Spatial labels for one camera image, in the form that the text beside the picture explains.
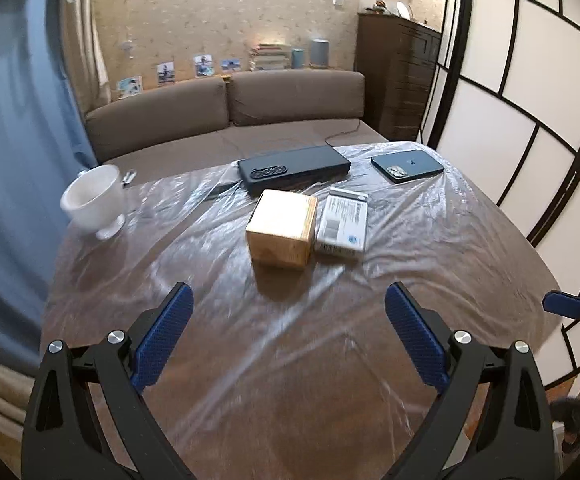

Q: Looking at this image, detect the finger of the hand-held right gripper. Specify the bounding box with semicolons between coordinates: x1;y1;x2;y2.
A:
542;283;580;353

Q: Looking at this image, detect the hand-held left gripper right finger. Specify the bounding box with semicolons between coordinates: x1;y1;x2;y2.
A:
384;281;556;480

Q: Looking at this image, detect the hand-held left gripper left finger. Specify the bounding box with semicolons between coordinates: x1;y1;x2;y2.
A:
20;281;195;480

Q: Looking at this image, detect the white and blue medicine box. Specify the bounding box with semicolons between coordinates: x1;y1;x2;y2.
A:
314;186;371;261

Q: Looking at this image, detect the brown cardboard box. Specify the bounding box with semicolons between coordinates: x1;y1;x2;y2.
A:
246;189;318;267

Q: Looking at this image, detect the white footed bowl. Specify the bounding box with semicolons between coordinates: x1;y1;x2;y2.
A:
60;164;127;241

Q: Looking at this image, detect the dark smartphone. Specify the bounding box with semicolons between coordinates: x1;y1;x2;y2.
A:
371;151;444;184

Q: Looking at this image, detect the long black case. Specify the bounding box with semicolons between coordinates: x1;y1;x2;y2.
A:
237;145;351;197

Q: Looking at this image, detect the black framed white screen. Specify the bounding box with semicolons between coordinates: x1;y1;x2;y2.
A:
420;0;580;391

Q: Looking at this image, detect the brown sofa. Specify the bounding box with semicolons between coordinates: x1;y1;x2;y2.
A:
85;70;391;186

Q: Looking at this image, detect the blue curtain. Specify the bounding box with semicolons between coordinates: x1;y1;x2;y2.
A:
0;0;98;361

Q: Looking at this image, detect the dark wooden cabinet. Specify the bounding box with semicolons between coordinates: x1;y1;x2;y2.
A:
355;10;443;143

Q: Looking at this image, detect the stack of books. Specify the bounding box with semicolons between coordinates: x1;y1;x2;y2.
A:
249;42;291;72

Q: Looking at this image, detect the beige curtain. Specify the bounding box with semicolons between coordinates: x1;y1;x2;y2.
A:
62;0;113;111

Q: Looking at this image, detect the black cable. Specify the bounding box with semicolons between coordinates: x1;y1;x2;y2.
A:
326;120;361;147

